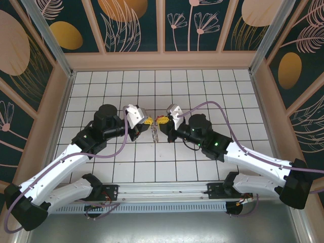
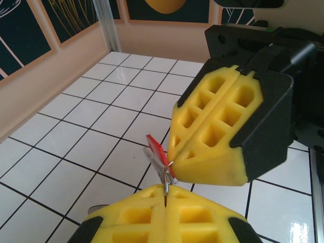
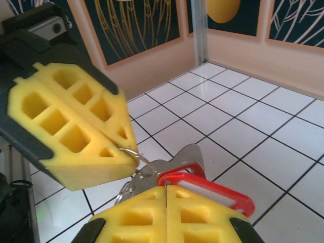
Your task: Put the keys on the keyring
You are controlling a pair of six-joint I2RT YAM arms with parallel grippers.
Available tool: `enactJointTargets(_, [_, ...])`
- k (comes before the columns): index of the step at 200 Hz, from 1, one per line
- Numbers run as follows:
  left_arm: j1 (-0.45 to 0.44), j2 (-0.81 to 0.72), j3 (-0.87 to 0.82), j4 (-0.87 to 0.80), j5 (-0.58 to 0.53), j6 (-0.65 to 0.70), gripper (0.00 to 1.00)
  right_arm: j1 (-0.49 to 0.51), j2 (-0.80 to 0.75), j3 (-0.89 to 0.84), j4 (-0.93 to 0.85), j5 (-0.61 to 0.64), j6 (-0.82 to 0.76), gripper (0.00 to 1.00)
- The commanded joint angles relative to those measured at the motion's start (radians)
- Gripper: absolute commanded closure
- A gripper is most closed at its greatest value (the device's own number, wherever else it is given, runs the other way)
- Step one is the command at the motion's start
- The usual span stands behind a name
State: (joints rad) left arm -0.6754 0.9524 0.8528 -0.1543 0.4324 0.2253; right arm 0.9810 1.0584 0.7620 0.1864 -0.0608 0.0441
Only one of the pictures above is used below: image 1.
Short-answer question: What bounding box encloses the aluminium mounting rail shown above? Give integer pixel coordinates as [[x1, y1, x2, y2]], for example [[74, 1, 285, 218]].
[[58, 182, 263, 204]]

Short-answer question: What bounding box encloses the grey slotted cable duct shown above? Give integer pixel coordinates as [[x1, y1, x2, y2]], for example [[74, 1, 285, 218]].
[[54, 201, 228, 214]]

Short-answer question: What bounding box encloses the aluminium frame post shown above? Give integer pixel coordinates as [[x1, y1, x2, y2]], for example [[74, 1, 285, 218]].
[[248, 0, 303, 74], [20, 0, 77, 78]]

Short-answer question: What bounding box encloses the grey metal sheet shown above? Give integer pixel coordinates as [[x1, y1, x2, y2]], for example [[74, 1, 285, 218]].
[[26, 211, 303, 243]]

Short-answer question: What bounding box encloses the yellow power connector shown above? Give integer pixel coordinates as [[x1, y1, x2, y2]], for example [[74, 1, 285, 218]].
[[235, 196, 254, 206]]

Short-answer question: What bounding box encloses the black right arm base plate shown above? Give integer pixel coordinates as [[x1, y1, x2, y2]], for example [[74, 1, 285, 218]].
[[207, 182, 228, 200]]

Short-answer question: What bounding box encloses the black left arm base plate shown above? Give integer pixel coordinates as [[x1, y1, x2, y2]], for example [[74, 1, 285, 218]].
[[100, 184, 119, 202]]

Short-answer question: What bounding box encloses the aluminium side frame rail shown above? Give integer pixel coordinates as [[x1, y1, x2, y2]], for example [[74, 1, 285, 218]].
[[14, 72, 76, 243], [249, 72, 316, 243]]

